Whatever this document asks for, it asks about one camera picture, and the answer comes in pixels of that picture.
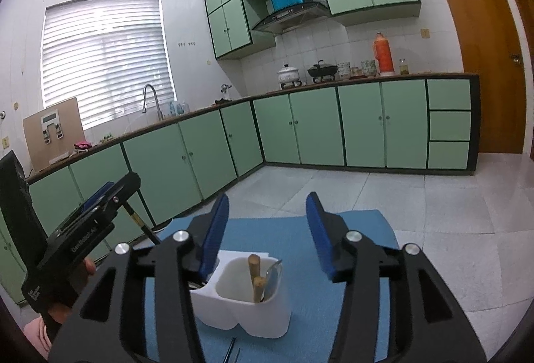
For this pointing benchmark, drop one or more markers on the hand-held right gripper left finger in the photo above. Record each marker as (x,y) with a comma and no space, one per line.
(215,238)

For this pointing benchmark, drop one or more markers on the white utensil holder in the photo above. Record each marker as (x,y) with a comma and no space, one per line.
(250,317)

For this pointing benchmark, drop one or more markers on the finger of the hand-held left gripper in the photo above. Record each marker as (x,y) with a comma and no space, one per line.
(98,196)
(121,190)

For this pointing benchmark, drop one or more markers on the small glass jar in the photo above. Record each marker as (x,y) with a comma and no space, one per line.
(403,67)

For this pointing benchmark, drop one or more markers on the small clear bottles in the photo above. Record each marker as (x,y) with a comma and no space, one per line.
(179,108)

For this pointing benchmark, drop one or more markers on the black chopstick gold band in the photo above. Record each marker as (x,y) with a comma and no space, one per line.
(144,226)

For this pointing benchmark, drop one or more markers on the white pot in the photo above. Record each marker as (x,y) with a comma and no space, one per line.
(288,75)

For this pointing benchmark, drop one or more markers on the dark chopstick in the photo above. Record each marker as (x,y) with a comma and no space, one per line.
(230,350)
(237,356)

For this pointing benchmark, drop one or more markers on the plain wooden door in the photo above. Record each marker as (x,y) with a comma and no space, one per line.
(520,0)

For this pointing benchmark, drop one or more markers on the row of wall hooks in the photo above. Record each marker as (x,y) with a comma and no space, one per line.
(187,44)

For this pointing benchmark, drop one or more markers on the wall socket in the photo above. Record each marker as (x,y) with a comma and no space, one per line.
(425,33)

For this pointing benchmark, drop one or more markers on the range hood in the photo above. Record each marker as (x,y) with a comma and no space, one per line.
(292,17)

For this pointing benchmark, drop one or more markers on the metal spoon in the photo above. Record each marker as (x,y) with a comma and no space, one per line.
(273,275)

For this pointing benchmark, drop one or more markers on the cardboard board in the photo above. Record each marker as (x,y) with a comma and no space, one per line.
(54,137)

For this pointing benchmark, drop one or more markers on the orange thermos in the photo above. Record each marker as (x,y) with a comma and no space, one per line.
(384,58)

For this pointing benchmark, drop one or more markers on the pink cloth bundle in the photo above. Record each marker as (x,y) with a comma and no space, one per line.
(83,145)

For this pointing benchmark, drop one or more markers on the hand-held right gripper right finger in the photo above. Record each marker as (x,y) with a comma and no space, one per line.
(321,238)

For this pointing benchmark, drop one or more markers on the metal faucet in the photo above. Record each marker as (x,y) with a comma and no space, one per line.
(159,108)

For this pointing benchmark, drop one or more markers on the green lower kitchen cabinets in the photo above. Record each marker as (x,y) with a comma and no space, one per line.
(363,125)

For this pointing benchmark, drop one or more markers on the black wok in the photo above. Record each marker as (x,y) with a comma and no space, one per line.
(322,71)

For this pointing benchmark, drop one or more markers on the pink garment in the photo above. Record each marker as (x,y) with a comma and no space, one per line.
(35,340)

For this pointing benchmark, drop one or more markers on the blue mat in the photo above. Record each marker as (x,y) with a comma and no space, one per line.
(271,229)

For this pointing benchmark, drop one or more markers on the patterned bowl stack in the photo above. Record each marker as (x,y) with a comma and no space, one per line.
(343,71)
(368,68)

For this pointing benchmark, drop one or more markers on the white window blind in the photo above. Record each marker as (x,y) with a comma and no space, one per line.
(104,62)

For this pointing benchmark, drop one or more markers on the person's left hand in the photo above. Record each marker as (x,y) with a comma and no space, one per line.
(91,266)

